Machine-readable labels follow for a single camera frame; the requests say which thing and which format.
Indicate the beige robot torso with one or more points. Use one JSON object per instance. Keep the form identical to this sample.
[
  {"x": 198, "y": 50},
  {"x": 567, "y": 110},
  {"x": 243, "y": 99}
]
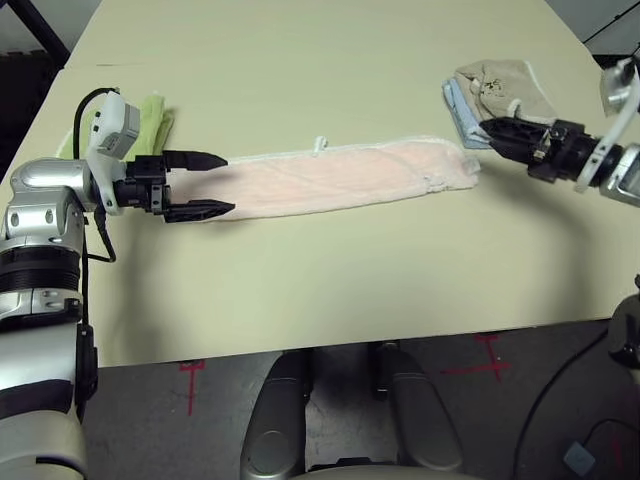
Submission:
[{"x": 390, "y": 472}]

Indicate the beige folded towel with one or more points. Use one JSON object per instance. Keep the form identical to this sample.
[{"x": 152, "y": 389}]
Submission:
[{"x": 515, "y": 85}]

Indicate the side table with black frame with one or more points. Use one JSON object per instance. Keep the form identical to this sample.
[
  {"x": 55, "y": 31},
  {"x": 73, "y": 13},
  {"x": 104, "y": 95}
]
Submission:
[{"x": 47, "y": 30}]

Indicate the light blue folded towel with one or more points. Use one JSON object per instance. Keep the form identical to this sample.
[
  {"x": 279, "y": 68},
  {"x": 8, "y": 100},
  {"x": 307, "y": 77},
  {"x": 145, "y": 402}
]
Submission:
[{"x": 462, "y": 120}]

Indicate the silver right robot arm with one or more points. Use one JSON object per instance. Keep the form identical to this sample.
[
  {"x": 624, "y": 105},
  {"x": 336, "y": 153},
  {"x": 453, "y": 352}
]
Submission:
[{"x": 625, "y": 175}]

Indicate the red floor tape cross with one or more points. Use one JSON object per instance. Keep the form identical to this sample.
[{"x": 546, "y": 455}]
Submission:
[{"x": 191, "y": 390}]

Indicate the small grey-blue floor box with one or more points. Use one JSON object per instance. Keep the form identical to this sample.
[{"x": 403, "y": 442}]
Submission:
[{"x": 579, "y": 456}]

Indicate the black cabinet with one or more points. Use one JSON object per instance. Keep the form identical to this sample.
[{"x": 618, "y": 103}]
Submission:
[{"x": 617, "y": 57}]

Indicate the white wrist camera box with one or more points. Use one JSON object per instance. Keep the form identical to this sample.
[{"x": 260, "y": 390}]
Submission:
[
  {"x": 617, "y": 90},
  {"x": 107, "y": 120}
]

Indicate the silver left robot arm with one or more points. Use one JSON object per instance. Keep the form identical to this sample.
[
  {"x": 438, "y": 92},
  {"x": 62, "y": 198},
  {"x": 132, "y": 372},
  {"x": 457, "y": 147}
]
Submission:
[{"x": 40, "y": 185}]

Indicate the grey right robot leg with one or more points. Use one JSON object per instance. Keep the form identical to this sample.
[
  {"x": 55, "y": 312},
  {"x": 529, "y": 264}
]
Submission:
[{"x": 420, "y": 410}]

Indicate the green folded towel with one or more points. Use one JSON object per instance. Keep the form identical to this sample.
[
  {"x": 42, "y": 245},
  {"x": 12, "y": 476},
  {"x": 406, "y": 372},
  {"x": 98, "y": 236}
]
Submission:
[{"x": 150, "y": 125}]

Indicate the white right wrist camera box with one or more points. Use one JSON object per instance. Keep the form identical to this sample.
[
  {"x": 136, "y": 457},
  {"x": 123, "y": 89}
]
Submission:
[{"x": 617, "y": 90}]

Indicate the pink terry towel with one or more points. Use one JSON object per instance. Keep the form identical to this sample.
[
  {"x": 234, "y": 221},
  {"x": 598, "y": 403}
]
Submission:
[{"x": 350, "y": 175}]

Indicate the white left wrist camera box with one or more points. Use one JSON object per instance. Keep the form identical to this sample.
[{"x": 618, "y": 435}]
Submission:
[{"x": 107, "y": 120}]

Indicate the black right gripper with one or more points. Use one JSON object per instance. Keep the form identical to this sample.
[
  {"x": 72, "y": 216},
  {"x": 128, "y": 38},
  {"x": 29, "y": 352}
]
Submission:
[{"x": 567, "y": 150}]

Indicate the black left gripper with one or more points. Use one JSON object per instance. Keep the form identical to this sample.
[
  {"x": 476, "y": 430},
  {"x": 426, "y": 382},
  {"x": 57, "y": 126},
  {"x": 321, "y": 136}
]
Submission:
[{"x": 145, "y": 185}]

